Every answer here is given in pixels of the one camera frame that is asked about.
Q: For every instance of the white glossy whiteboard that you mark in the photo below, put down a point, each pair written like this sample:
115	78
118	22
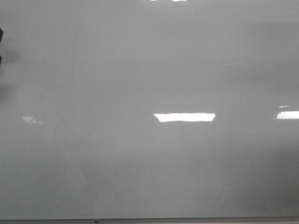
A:
149	108

